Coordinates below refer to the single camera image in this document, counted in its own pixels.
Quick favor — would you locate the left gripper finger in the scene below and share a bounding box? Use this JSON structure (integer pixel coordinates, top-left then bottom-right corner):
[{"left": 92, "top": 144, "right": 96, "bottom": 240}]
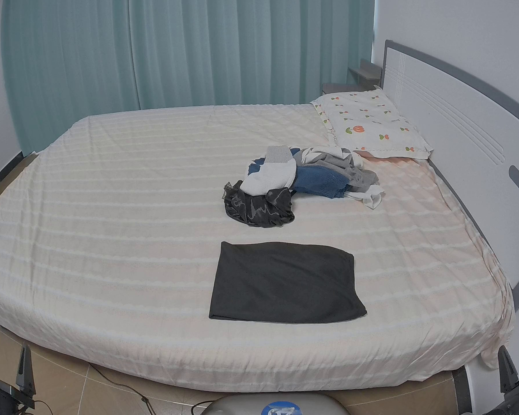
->
[{"left": 16, "top": 343, "right": 37, "bottom": 397}]

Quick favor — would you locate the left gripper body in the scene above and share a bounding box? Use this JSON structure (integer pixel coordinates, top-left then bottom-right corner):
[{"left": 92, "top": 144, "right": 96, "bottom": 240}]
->
[{"left": 0, "top": 369, "right": 36, "bottom": 415}]

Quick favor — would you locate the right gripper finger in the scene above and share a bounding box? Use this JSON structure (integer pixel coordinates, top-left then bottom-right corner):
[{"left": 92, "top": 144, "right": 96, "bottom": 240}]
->
[{"left": 497, "top": 345, "right": 519, "bottom": 399}]

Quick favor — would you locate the black T-shirt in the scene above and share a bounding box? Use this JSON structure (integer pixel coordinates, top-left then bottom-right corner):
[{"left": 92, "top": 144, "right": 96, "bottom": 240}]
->
[{"left": 208, "top": 241, "right": 368, "bottom": 324}]

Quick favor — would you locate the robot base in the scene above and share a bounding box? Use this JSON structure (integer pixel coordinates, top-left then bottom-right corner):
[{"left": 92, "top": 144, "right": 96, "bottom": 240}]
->
[{"left": 204, "top": 394, "right": 352, "bottom": 415}]

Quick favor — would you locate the bed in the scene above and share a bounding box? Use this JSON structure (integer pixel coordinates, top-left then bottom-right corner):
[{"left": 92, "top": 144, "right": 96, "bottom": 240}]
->
[{"left": 0, "top": 39, "right": 519, "bottom": 393}]

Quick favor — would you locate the pile of clothes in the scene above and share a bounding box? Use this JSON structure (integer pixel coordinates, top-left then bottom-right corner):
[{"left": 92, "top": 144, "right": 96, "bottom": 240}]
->
[{"left": 238, "top": 144, "right": 386, "bottom": 210}]

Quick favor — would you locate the black shiny garment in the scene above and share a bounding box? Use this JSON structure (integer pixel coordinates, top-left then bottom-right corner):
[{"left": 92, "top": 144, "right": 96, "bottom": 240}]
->
[{"left": 221, "top": 181, "right": 296, "bottom": 229}]

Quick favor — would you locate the white printed pillow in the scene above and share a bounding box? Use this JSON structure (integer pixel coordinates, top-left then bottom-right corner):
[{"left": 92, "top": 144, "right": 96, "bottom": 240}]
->
[{"left": 310, "top": 86, "right": 434, "bottom": 161}]

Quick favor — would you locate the blue-green curtain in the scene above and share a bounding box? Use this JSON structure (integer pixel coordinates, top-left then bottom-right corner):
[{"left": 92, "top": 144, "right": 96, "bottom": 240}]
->
[
  {"left": 1, "top": 0, "right": 141, "bottom": 155},
  {"left": 127, "top": 0, "right": 378, "bottom": 108}
]

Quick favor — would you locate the grey bedside table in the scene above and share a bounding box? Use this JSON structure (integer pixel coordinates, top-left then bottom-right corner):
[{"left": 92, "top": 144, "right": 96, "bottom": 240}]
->
[{"left": 322, "top": 59, "right": 382, "bottom": 97}]

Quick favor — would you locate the black cable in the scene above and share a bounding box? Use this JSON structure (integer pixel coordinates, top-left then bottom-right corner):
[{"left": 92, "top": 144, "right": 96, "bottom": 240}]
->
[
  {"left": 191, "top": 399, "right": 220, "bottom": 415},
  {"left": 88, "top": 361, "right": 157, "bottom": 415}
]

